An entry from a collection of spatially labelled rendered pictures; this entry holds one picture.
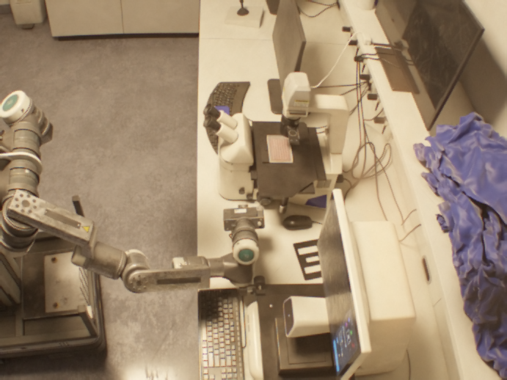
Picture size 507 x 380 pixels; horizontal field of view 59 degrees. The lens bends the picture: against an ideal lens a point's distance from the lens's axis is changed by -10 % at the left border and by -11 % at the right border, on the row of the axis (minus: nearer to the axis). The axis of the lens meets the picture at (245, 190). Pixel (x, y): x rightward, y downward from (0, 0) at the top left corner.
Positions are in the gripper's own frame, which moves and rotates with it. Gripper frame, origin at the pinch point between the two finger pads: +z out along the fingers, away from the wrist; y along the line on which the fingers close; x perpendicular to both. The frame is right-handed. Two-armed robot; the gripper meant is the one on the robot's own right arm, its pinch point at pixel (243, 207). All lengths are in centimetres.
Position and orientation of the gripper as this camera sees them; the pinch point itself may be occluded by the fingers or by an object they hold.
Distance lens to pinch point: 179.3
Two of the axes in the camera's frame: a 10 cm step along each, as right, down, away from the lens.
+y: 10.0, -0.7, 0.1
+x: -0.6, -8.8, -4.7
